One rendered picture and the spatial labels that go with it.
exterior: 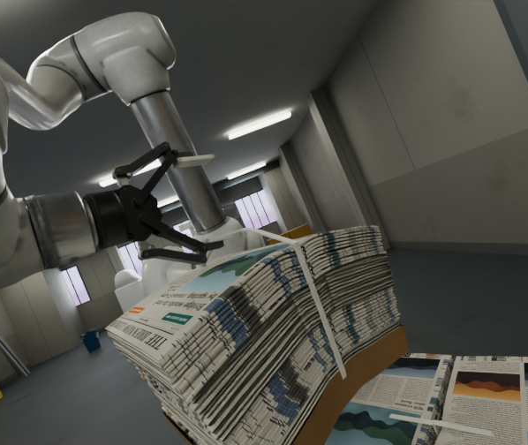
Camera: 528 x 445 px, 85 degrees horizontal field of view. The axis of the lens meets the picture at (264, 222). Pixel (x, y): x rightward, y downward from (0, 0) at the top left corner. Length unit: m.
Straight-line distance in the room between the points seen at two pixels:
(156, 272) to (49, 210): 0.53
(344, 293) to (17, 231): 0.40
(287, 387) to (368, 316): 0.18
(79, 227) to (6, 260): 0.07
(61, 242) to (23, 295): 10.89
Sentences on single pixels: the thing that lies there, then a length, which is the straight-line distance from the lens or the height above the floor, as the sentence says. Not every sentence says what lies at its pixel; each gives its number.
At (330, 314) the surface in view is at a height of 1.07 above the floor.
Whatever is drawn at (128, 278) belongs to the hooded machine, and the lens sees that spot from 10.01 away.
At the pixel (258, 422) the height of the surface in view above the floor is 1.04.
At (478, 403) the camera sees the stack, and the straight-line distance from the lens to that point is 0.64.
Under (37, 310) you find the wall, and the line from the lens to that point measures 11.16.
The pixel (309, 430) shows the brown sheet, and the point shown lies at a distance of 0.41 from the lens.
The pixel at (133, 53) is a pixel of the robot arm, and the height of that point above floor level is 1.68.
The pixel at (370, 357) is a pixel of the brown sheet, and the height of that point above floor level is 0.98.
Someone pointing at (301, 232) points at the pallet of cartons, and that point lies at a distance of 7.58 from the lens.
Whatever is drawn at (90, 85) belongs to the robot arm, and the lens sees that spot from 0.83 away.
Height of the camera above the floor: 1.23
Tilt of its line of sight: level
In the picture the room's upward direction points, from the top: 23 degrees counter-clockwise
